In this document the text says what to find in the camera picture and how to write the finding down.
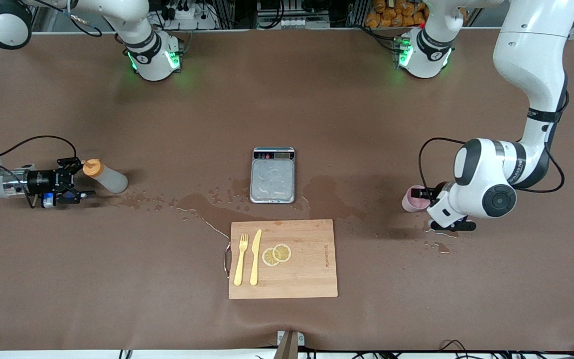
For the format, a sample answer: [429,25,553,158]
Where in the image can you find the pink plastic cup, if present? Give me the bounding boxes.
[401,185,431,213]

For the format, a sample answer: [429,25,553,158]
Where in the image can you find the translucent sauce bottle orange cap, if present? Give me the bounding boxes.
[81,159,129,194]

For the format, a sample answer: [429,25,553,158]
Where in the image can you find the silver kitchen scale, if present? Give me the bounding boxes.
[249,147,296,204]

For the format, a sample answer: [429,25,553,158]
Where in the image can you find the yellow plastic fork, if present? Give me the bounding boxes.
[233,233,249,287]

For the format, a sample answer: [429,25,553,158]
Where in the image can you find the orange snack bags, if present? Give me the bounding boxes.
[365,0,430,28]

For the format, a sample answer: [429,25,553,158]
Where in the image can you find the yellow plastic knife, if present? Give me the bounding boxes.
[249,229,263,287]

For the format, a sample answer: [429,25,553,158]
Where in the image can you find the white power strip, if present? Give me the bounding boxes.
[165,4,218,30]

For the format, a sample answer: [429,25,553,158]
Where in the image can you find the black electronics box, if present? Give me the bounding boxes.
[257,0,330,16]

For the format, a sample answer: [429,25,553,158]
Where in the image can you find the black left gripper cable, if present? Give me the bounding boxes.
[418,89,566,195]

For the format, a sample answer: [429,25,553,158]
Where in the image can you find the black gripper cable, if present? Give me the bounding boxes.
[418,89,566,195]
[0,135,78,173]

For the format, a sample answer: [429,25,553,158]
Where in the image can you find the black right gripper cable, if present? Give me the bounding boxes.
[0,135,78,173]

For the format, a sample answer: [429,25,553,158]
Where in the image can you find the wooden cutting board metal handle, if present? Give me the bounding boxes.
[223,219,339,300]

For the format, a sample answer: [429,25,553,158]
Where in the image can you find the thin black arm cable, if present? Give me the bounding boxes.
[18,0,104,38]

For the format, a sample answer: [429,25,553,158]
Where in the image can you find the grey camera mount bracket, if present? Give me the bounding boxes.
[277,330,305,359]

